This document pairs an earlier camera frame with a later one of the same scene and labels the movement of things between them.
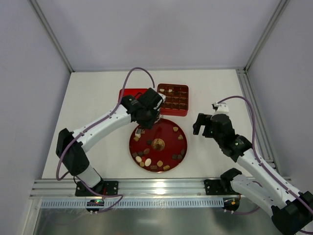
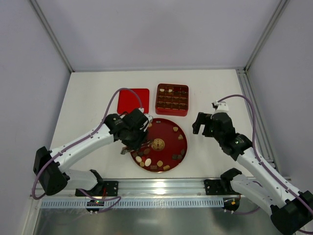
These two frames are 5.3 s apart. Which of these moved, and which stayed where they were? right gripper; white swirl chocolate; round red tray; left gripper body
Moved: left gripper body
Stayed: right gripper; round red tray; white swirl chocolate
